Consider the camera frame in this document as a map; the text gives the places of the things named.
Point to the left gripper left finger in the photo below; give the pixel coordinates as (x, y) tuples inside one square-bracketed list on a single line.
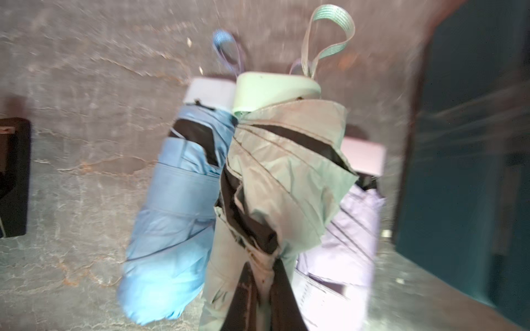
[(243, 308)]

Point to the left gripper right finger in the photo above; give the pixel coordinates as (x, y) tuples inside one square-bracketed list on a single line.
[(285, 314)]

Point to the green umbrella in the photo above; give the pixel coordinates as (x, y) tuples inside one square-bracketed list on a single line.
[(281, 185)]

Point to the teal drawer cabinet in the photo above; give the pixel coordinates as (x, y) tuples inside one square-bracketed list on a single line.
[(463, 214)]

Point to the left purple umbrella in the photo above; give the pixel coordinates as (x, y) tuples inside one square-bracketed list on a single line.
[(332, 282)]

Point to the left blue umbrella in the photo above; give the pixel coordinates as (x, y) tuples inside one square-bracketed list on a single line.
[(172, 239)]

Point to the black wall bracket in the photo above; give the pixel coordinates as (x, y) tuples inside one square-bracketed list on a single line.
[(15, 175)]

